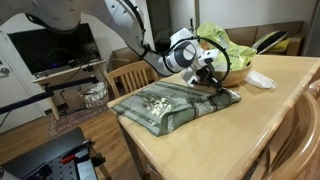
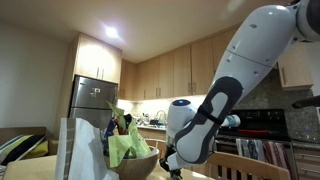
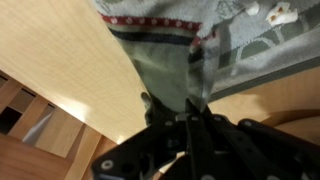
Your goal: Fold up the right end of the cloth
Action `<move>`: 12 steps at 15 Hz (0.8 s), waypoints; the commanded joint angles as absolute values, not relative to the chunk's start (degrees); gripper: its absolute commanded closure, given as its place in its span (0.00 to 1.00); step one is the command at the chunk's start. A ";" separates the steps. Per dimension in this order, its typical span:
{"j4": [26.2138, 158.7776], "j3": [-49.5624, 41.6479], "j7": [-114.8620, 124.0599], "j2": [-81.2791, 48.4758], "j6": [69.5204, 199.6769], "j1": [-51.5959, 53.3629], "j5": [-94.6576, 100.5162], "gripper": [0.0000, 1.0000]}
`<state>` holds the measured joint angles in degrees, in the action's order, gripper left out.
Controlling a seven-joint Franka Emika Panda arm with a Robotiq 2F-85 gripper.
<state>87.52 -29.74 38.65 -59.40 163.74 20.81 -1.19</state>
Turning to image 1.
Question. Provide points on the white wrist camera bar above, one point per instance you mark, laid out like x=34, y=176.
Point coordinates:
x=207, y=57

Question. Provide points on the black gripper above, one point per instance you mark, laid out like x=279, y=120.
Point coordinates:
x=207, y=73

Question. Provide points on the scattered white popcorn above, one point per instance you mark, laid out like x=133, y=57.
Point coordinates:
x=156, y=106

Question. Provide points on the patterned rug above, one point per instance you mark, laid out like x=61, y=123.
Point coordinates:
x=70, y=120

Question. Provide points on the yellow cushion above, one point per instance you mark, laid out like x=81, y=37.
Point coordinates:
x=282, y=45

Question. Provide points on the brown cardboard box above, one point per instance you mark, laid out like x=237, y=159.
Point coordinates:
x=71, y=100

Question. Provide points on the wooden slat back chair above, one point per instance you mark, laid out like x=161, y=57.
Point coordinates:
x=130, y=80

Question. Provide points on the wooden bowl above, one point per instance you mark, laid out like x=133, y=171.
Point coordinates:
x=238, y=76

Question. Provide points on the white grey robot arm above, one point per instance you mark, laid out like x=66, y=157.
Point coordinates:
x=133, y=26

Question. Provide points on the wicker basket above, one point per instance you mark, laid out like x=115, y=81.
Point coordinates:
x=95, y=96

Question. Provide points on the green snack bag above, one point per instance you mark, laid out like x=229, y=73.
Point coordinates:
x=238, y=55

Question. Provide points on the brown sofa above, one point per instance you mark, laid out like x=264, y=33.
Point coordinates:
x=241, y=35

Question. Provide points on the thin black vertical stick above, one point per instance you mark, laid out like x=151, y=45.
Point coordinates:
x=191, y=24

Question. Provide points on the clear white plastic bag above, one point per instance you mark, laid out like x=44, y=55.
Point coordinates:
x=260, y=80

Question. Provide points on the white door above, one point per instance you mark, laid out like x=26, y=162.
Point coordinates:
x=13, y=100

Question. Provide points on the brown armchair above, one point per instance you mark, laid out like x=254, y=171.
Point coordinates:
x=120, y=58

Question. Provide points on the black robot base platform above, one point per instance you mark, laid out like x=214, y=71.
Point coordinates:
x=36, y=156

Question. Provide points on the black television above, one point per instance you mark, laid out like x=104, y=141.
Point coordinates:
x=40, y=53

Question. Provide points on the light wooden tv stand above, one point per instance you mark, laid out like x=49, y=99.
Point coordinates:
x=66, y=75

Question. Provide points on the green grey patterned cloth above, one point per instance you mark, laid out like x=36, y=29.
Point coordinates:
x=180, y=110

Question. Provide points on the black metal pole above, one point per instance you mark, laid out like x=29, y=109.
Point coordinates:
x=33, y=98

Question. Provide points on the yellow black striped pillow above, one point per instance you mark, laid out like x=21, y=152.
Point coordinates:
x=270, y=41

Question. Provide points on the wooden chair with curved back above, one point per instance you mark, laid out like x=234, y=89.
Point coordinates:
x=300, y=140

